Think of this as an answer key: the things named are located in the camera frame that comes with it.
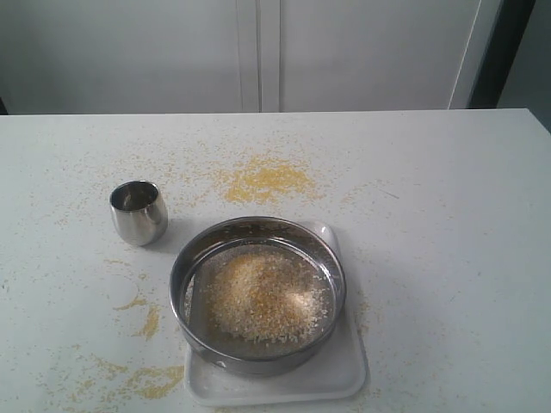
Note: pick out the rice and millet mixture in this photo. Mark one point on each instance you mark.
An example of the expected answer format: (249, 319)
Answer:
(270, 297)

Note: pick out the round steel mesh sieve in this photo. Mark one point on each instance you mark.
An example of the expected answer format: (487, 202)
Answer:
(255, 353)

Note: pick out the small steel cup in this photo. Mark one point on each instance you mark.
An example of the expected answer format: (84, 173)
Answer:
(138, 212)

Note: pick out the yellow millet pile on table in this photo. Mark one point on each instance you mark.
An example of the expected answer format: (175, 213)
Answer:
(266, 180)

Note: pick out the white plastic tray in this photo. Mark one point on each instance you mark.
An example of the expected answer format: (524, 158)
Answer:
(334, 369)

